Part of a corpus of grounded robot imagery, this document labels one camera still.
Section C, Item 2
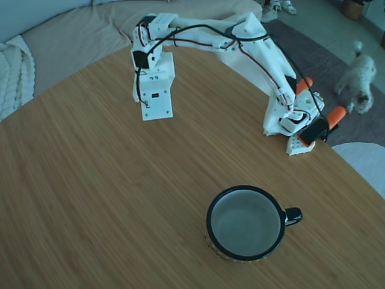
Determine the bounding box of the white fluffy dog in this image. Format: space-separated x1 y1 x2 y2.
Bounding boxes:
334 40 378 116

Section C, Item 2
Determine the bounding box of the black rimmed white mug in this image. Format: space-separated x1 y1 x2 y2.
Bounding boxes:
205 185 304 262

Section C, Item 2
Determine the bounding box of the white sneaker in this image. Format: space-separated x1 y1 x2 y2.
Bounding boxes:
278 0 298 16
260 0 279 23

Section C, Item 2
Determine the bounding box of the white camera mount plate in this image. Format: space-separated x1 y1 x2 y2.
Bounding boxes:
132 70 177 122

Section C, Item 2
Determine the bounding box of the white ribbed blanket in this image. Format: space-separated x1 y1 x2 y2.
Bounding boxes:
0 34 36 122

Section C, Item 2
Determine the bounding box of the brown woven basket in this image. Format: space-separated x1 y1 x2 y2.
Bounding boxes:
341 0 366 21

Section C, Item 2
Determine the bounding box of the beige covered sofa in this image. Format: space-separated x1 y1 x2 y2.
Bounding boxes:
0 0 263 100

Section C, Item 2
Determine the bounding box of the dark grey rug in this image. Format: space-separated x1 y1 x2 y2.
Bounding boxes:
261 20 385 149

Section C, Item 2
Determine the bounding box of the black camera cable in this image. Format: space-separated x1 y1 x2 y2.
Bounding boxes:
134 25 330 143

